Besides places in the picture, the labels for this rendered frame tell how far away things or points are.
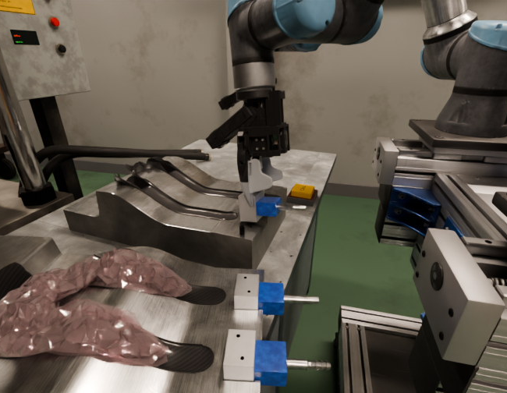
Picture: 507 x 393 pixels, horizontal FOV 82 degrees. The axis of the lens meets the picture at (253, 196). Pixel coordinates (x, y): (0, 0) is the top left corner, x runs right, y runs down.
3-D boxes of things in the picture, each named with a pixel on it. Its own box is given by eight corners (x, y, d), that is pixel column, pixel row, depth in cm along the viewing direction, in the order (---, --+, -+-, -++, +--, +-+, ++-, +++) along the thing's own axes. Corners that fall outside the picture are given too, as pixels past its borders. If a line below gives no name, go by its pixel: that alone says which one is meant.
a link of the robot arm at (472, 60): (476, 90, 61) (500, 14, 55) (438, 83, 73) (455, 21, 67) (532, 90, 62) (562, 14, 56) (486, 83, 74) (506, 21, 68)
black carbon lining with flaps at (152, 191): (257, 200, 75) (257, 164, 70) (232, 232, 61) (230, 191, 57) (146, 181, 86) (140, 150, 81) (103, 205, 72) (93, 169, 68)
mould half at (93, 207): (285, 216, 81) (288, 171, 75) (252, 277, 59) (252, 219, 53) (138, 189, 97) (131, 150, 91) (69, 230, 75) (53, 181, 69)
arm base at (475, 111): (490, 125, 76) (505, 84, 72) (523, 139, 63) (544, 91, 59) (427, 122, 79) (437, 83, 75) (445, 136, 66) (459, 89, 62)
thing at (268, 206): (309, 217, 59) (308, 191, 58) (304, 226, 55) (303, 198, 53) (249, 213, 64) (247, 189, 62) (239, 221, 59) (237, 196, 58)
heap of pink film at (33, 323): (196, 277, 50) (192, 240, 47) (161, 382, 34) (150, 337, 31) (51, 272, 52) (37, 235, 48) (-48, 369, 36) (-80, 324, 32)
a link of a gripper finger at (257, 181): (270, 209, 52) (270, 157, 52) (239, 208, 55) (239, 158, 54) (275, 207, 55) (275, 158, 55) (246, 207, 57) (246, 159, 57)
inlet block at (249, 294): (314, 301, 50) (317, 276, 47) (318, 325, 45) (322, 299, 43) (238, 297, 50) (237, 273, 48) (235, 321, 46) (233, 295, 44)
